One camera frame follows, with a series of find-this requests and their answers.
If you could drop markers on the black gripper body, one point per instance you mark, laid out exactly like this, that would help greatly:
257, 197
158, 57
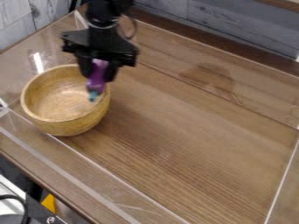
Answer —
103, 43

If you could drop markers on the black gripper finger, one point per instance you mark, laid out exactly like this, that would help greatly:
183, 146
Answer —
111, 72
86, 65

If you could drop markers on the purple toy eggplant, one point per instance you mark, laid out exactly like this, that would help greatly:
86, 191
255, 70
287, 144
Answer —
97, 81

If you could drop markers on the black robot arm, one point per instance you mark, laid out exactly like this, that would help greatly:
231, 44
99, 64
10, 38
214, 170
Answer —
105, 12

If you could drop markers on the brown wooden bowl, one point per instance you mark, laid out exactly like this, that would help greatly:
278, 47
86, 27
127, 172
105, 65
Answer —
55, 102

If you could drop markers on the yellow black device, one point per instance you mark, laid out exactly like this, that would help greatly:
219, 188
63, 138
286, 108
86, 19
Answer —
53, 204

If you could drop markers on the clear acrylic corner bracket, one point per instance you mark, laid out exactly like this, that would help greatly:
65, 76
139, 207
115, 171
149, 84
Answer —
82, 24

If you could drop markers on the clear acrylic tray wall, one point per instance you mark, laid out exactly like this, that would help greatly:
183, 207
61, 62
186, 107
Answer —
198, 145

